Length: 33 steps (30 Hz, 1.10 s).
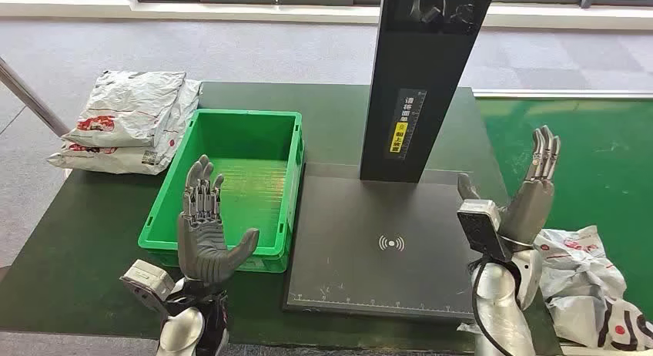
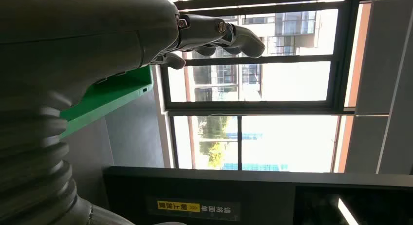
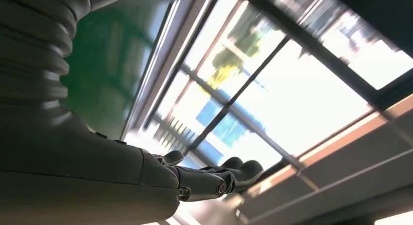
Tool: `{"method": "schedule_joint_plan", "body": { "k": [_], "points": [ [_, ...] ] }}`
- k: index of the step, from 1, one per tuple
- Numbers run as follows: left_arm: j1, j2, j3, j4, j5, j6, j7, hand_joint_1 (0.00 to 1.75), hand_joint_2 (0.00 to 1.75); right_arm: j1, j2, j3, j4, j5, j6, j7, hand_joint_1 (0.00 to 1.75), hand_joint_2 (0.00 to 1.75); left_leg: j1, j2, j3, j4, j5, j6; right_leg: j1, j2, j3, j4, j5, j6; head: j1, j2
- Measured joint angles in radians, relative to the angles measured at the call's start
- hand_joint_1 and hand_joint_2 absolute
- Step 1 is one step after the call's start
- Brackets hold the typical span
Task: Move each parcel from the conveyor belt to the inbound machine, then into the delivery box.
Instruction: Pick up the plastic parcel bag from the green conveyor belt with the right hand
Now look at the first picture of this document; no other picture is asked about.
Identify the green plastic crate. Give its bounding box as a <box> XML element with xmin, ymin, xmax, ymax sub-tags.
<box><xmin>137</xmin><ymin>108</ymin><xmax>306</xmax><ymax>274</ymax></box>

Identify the yellow and black column label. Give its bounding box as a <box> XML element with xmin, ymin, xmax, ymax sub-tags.
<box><xmin>382</xmin><ymin>88</ymin><xmax>428</xmax><ymax>161</ymax></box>

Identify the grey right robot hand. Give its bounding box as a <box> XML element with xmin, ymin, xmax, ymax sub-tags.
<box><xmin>457</xmin><ymin>125</ymin><xmax>561</xmax><ymax>250</ymax></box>

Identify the green conveyor belt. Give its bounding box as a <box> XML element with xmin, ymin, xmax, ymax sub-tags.
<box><xmin>473</xmin><ymin>89</ymin><xmax>653</xmax><ymax>356</ymax></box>

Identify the white parcel bag red print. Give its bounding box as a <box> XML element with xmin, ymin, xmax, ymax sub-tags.
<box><xmin>61</xmin><ymin>70</ymin><xmax>187</xmax><ymax>149</ymax></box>

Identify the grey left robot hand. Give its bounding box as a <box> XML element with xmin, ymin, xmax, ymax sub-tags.
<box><xmin>176</xmin><ymin>154</ymin><xmax>260</xmax><ymax>286</ymax></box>

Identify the black scanner column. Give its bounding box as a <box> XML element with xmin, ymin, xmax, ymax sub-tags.
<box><xmin>359</xmin><ymin>0</ymin><xmax>498</xmax><ymax>184</ymax></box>

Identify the grey metal pole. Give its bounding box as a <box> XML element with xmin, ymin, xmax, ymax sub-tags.
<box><xmin>0</xmin><ymin>56</ymin><xmax>71</xmax><ymax>138</ymax></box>

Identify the black scanner platform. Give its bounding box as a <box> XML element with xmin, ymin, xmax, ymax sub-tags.
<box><xmin>283</xmin><ymin>162</ymin><xmax>494</xmax><ymax>325</ymax></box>

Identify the white parcel bag barcode label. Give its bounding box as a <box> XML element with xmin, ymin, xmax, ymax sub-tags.
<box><xmin>46</xmin><ymin>79</ymin><xmax>203</xmax><ymax>176</ymax></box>

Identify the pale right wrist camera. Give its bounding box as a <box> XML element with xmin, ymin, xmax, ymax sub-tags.
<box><xmin>457</xmin><ymin>199</ymin><xmax>514</xmax><ymax>264</ymax></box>

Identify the white window sill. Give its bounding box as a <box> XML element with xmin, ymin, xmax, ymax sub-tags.
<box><xmin>0</xmin><ymin>0</ymin><xmax>653</xmax><ymax>32</ymax></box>

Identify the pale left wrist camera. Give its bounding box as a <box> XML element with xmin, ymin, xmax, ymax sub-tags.
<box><xmin>119</xmin><ymin>259</ymin><xmax>177</xmax><ymax>314</ymax></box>

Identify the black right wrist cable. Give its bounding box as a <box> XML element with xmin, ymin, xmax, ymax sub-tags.
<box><xmin>470</xmin><ymin>261</ymin><xmax>514</xmax><ymax>356</ymax></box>

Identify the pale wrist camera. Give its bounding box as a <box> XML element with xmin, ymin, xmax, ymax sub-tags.
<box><xmin>457</xmin><ymin>199</ymin><xmax>514</xmax><ymax>264</ymax></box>
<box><xmin>119</xmin><ymin>259</ymin><xmax>177</xmax><ymax>314</ymax></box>

